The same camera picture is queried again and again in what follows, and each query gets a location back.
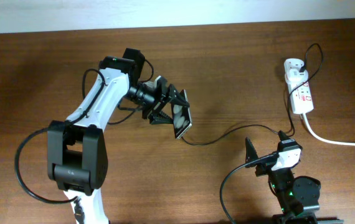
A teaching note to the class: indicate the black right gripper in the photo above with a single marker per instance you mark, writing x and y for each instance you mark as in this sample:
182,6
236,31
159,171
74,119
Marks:
265,167

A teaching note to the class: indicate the black Galaxy flip smartphone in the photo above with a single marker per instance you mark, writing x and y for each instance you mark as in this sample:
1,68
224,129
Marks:
182,120

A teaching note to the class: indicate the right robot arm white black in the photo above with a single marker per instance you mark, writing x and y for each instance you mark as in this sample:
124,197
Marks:
297,196

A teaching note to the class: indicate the white power strip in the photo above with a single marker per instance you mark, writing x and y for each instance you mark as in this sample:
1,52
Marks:
301,100

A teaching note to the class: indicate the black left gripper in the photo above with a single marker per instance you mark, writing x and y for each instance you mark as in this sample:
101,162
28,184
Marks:
163,95

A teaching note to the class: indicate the white USB charger plug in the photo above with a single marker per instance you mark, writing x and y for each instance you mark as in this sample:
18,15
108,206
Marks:
293,75

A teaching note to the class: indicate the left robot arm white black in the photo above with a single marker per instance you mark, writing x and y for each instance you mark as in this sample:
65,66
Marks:
76,150

